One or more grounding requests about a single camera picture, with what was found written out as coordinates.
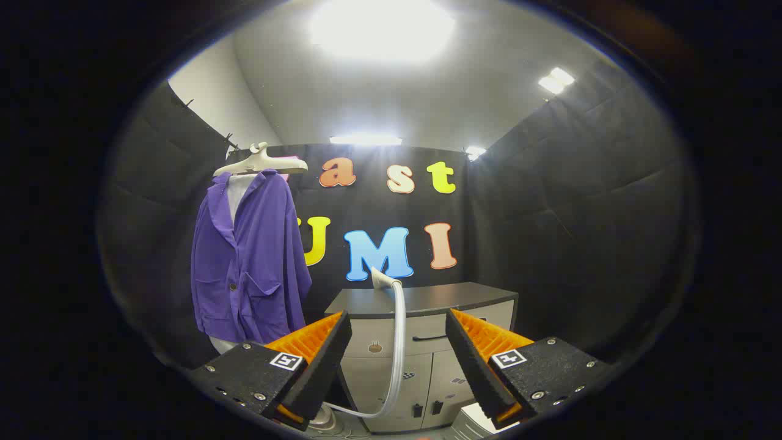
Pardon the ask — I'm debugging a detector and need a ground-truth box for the purple corduroy jacket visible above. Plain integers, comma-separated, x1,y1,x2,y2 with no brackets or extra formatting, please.
191,169,313,345

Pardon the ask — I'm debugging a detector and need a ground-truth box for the white clothes hanger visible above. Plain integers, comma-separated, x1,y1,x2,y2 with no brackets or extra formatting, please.
213,142,309,178

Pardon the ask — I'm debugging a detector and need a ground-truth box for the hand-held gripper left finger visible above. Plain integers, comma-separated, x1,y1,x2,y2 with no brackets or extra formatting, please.
189,310,354,432

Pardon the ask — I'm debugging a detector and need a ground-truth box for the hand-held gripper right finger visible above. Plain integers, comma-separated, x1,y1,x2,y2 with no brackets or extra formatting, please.
445,309,612,430

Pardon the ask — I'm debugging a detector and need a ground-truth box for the large ceiling light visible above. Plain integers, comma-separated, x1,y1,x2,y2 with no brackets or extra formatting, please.
309,0,456,65

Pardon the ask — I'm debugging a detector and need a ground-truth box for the grey cabinet with dark top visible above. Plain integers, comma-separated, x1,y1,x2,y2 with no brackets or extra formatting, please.
324,282,520,435

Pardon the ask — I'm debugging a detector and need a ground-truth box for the steamer base unit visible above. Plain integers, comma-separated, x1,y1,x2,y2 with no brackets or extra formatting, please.
305,405,346,435

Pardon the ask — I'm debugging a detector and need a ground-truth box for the white box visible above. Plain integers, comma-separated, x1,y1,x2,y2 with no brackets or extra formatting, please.
455,402,520,436

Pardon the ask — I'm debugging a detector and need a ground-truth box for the white padded ironing board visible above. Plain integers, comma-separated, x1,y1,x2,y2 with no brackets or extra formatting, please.
208,174,260,356

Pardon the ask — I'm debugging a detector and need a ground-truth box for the square ceiling light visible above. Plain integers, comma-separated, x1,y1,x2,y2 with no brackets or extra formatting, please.
538,67,576,95

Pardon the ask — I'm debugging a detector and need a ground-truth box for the long ceiling light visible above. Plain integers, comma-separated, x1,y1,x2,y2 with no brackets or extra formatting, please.
330,134,403,147

